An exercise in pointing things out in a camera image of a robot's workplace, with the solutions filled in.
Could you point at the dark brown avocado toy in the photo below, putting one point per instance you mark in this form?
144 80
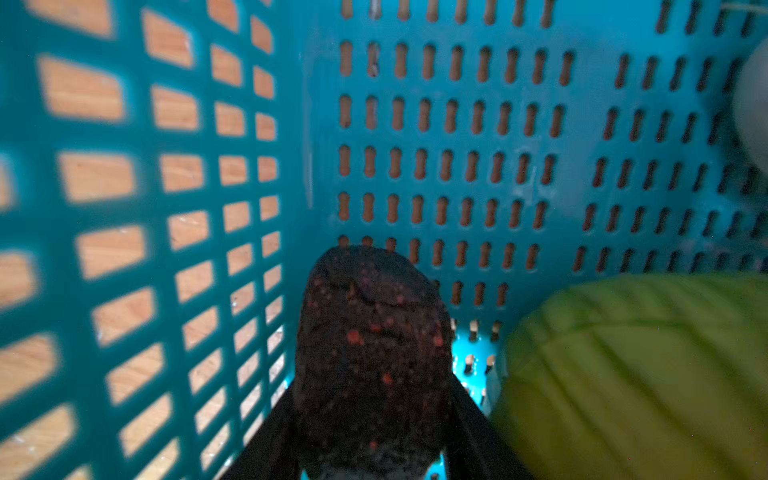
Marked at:
373 367

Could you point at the white daikon toy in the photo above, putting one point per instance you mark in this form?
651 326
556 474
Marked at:
750 107

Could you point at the teal plastic perforated basket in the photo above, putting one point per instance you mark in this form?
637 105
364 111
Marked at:
170 171

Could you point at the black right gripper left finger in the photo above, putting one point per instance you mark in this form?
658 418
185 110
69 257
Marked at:
272 452

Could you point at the green cabbage toy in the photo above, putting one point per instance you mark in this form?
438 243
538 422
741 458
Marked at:
639 377

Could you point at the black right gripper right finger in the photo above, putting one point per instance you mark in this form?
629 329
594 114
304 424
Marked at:
474 450

